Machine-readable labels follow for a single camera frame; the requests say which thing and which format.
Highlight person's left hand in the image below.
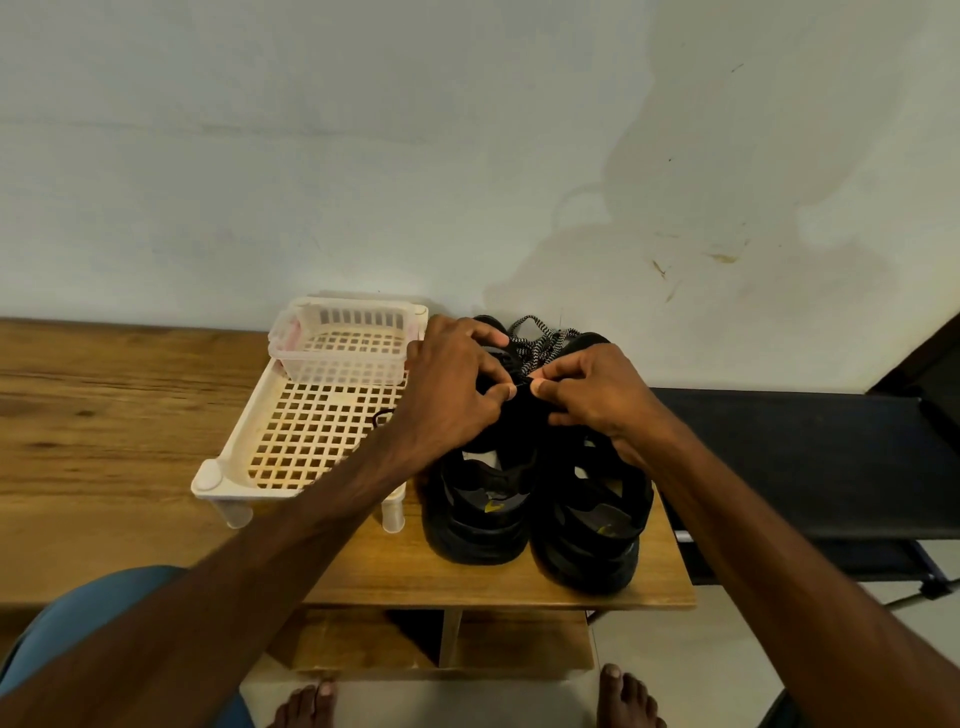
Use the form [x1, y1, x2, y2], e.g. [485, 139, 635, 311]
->
[375, 315, 519, 479]

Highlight person's right hand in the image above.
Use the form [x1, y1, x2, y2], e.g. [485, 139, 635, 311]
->
[528, 343, 695, 470]

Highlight black shoelaces bundle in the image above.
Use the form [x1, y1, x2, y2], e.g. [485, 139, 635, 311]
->
[367, 342, 530, 437]

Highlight black white patterned shoelace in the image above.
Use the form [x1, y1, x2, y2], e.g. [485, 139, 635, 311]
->
[507, 315, 560, 374]
[528, 325, 584, 377]

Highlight black shoe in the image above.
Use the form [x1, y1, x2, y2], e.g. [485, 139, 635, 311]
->
[420, 313, 542, 567]
[529, 331, 657, 596]

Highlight person's right forearm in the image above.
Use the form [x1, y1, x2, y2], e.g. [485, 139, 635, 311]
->
[648, 427, 960, 728]

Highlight person's blue shorts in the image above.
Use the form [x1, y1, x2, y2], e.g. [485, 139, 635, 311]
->
[0, 564, 819, 728]

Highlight small white plastic basket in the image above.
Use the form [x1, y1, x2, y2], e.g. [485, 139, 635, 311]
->
[268, 295, 429, 389]

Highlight large white plastic tray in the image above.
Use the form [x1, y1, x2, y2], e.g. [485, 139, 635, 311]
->
[190, 294, 431, 536]

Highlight black shoe rack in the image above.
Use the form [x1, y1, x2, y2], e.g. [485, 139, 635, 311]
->
[652, 388, 960, 587]

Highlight dark door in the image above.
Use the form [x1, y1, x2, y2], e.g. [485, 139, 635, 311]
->
[870, 310, 960, 444]

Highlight low wooden table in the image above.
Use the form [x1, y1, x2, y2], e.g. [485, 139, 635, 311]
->
[0, 316, 699, 672]

